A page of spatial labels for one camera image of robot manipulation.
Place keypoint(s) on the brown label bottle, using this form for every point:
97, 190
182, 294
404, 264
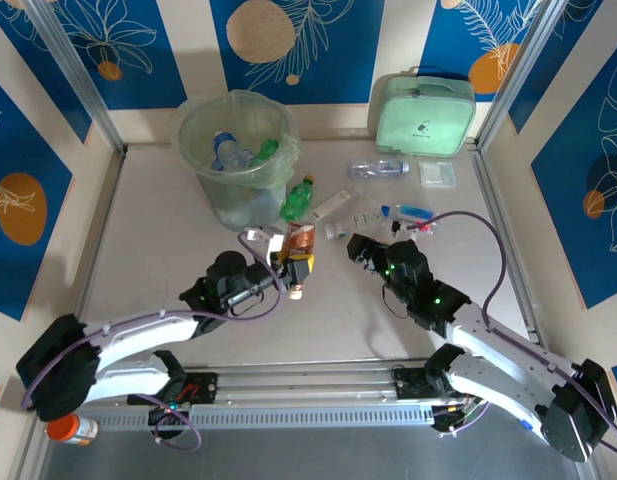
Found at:
298, 240

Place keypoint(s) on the crushed clear bottle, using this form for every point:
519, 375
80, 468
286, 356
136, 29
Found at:
243, 159

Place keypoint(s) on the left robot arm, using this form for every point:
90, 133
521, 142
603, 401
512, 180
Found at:
138, 335

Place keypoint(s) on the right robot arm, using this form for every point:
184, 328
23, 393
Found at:
498, 360

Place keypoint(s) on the green bin with liner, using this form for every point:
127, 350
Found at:
243, 205

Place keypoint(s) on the green plastic bin liner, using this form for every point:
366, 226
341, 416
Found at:
233, 115

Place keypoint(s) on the crushed green Sprite bottle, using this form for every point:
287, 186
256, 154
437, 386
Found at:
298, 200

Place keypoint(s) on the clear water bottle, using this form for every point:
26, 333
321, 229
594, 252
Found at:
378, 169

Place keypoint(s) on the small clear zip bag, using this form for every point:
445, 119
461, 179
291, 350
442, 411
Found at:
438, 174

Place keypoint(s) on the mint green zip bag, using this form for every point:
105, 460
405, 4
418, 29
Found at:
425, 120

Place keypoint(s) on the orange cap pill bottle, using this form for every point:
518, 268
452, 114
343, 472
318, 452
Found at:
70, 430

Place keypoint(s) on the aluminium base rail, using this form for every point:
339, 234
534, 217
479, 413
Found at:
308, 385

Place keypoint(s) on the aluminium side rail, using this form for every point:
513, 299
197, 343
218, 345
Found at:
492, 200
95, 250

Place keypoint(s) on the aluminium frame post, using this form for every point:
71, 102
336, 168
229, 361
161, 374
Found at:
80, 75
520, 75

